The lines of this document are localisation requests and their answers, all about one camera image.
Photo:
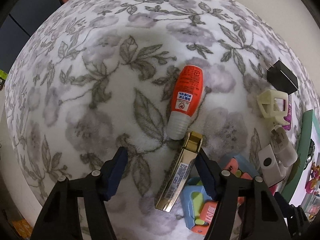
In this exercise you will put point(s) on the white charger adapter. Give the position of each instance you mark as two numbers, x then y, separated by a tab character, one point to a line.
285	147

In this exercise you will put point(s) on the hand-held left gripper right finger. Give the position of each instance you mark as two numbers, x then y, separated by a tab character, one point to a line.
205	173

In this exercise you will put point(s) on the purple tube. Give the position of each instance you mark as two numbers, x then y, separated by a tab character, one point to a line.
290	110

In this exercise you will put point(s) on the teal-edged box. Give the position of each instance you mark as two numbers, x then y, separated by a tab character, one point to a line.
306	130

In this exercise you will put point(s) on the white device with black dot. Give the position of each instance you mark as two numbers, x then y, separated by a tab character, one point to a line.
270	172

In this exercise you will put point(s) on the colourful toy figure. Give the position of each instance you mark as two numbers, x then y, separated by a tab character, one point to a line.
312	180

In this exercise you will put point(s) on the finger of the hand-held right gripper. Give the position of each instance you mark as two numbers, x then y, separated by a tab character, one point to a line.
295	217

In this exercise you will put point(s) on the dark blue cabinet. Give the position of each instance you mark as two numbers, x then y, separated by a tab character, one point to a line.
25	25

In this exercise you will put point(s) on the blue toy with pink buttons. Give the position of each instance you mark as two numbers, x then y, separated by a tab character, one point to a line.
190	200

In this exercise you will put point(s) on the orange plastic bottle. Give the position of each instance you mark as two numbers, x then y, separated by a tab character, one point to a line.
186	92

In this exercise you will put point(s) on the floral printed blanket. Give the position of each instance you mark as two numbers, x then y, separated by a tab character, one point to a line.
100	55

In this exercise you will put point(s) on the long gold box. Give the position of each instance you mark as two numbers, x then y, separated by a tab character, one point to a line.
178	172

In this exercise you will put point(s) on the cream plastic holder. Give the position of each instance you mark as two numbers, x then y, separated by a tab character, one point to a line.
266	105

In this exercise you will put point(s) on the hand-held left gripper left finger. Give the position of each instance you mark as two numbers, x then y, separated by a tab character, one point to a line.
117	175

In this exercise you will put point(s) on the black charger plug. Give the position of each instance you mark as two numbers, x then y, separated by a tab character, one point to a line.
282	77

